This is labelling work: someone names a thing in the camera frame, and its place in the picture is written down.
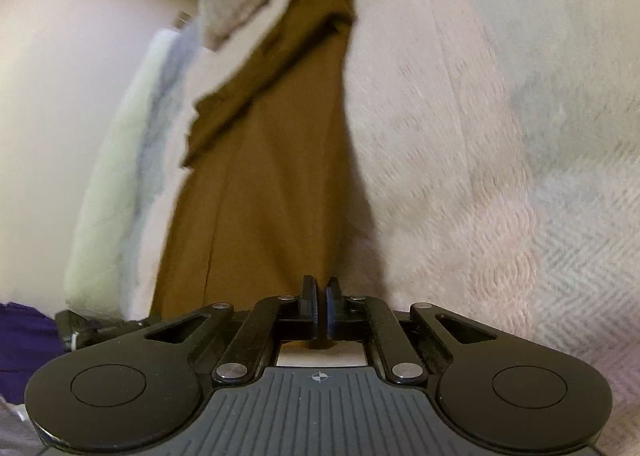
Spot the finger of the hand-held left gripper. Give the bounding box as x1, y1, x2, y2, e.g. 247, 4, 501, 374
54, 309, 163, 353

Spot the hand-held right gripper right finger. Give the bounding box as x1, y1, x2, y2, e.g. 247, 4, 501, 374
325, 277, 497, 385

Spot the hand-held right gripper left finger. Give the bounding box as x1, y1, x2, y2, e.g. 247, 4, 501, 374
145, 275, 321, 385

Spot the brown long-sleeved sweater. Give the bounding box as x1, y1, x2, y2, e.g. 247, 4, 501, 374
150, 0, 387, 353

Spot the person's purple clothing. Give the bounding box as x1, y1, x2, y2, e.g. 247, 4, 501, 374
0, 302, 67, 405

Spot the grey cloth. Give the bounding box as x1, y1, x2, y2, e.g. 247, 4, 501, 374
0, 395, 45, 456

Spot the pink and grey striped bed blanket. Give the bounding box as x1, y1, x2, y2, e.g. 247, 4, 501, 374
125, 0, 640, 437

